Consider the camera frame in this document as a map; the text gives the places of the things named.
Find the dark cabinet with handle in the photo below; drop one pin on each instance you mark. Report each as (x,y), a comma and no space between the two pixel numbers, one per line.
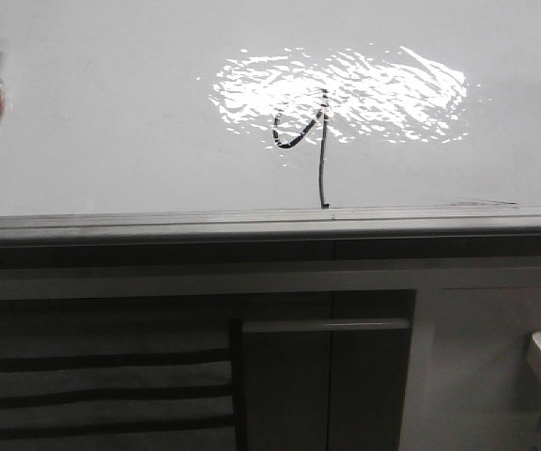
(327,370)

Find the white whiteboard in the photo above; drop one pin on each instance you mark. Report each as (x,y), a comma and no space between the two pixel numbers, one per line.
(156,106)

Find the dark slatted chair back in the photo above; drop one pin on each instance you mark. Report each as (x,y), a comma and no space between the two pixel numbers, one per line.
(120,378)

